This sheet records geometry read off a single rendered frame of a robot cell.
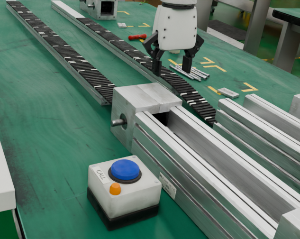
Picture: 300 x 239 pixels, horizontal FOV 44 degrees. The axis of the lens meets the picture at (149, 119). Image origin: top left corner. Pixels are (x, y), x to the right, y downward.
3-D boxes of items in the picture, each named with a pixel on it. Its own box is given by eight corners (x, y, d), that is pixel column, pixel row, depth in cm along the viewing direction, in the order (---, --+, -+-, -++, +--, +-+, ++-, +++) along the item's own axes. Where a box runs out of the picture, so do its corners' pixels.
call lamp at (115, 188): (107, 189, 49) (107, 182, 49) (117, 187, 50) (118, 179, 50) (112, 196, 48) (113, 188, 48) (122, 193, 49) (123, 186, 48)
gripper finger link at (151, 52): (156, 46, 89) (154, 72, 92) (144, 47, 88) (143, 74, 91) (163, 49, 87) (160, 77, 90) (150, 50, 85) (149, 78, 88)
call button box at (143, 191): (86, 197, 57) (87, 162, 54) (141, 182, 61) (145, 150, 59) (108, 232, 51) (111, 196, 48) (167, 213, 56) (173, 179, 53)
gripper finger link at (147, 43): (170, 24, 87) (171, 47, 90) (141, 30, 85) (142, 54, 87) (173, 25, 87) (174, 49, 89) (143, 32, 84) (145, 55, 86)
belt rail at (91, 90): (5, 7, 155) (5, 0, 154) (15, 7, 157) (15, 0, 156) (101, 105, 85) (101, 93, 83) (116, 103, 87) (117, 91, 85)
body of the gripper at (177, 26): (188, -3, 90) (183, 43, 95) (150, -3, 86) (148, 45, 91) (206, 2, 84) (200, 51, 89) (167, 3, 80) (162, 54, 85)
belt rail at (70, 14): (50, 7, 165) (50, 0, 163) (59, 7, 167) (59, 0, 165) (170, 95, 94) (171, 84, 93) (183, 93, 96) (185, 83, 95)
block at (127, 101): (98, 133, 74) (101, 88, 69) (151, 123, 80) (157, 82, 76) (119, 156, 67) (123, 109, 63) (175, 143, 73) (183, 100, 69)
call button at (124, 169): (105, 172, 54) (106, 160, 53) (130, 166, 56) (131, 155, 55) (118, 188, 51) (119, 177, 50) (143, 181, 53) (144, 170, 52)
